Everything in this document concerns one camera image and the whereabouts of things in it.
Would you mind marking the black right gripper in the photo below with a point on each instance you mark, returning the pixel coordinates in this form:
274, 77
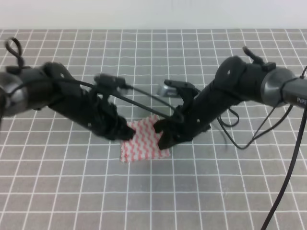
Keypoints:
197, 118

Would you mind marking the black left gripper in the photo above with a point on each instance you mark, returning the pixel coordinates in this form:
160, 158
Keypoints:
96, 113

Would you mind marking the pink white wavy striped towel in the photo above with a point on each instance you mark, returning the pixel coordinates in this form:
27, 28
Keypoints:
144, 144

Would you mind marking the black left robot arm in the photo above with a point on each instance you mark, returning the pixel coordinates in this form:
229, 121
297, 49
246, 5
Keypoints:
23, 88

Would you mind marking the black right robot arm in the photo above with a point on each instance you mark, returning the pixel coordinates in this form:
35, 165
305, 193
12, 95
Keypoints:
235, 81

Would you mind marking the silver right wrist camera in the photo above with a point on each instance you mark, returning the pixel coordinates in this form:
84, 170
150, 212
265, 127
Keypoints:
178, 89

